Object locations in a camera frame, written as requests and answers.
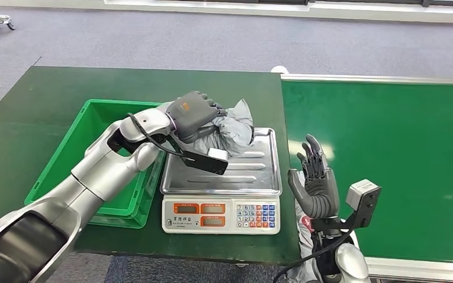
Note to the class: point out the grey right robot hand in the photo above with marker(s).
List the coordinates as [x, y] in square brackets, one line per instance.
[320, 195]

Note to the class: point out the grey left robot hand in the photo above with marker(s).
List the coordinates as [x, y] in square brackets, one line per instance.
[191, 113]

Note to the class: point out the plain grey plastic mailer package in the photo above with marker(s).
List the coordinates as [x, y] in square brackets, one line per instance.
[236, 125]

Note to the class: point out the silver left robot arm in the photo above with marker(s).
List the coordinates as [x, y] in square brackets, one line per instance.
[93, 172]

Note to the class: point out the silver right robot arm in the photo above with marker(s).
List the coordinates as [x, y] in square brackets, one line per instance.
[351, 263]

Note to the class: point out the white round conveyor knob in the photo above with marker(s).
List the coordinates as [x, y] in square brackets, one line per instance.
[279, 69]

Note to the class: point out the green conveyor belt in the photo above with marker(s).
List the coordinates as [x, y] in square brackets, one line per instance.
[406, 129]

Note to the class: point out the electronic scale with steel pan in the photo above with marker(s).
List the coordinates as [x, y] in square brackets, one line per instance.
[226, 211]

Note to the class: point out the green plastic crate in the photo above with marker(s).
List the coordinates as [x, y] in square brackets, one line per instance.
[64, 164]

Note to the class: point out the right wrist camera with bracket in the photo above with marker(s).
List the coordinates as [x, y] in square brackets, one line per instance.
[361, 197]

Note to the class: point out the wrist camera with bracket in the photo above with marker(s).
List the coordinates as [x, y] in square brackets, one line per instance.
[207, 162]
[361, 197]

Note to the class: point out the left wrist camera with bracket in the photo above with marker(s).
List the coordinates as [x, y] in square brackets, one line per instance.
[207, 162]

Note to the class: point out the aluminium conveyor side rail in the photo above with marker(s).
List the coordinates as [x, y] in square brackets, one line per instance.
[425, 269]
[367, 78]

